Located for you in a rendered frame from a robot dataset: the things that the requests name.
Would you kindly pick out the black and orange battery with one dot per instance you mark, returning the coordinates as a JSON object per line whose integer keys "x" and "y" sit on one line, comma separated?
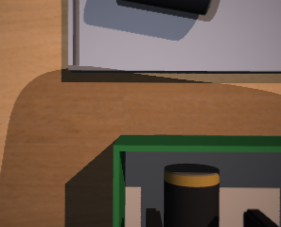
{"x": 191, "y": 196}
{"x": 192, "y": 6}

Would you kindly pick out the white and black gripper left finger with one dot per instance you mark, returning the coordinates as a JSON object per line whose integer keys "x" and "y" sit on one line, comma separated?
{"x": 153, "y": 218}

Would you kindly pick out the green open-top box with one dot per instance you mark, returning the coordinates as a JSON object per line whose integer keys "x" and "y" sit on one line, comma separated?
{"x": 250, "y": 173}

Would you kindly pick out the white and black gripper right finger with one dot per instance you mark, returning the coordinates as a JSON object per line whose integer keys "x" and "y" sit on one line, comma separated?
{"x": 255, "y": 218}

